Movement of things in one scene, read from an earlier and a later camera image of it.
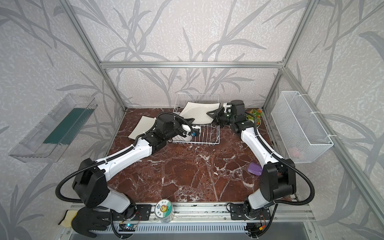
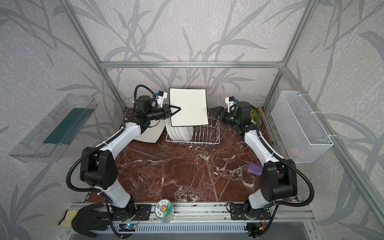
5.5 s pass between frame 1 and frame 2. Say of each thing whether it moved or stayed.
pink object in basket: stayed
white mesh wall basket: stayed
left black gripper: moved
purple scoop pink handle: stayed
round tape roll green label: stayed
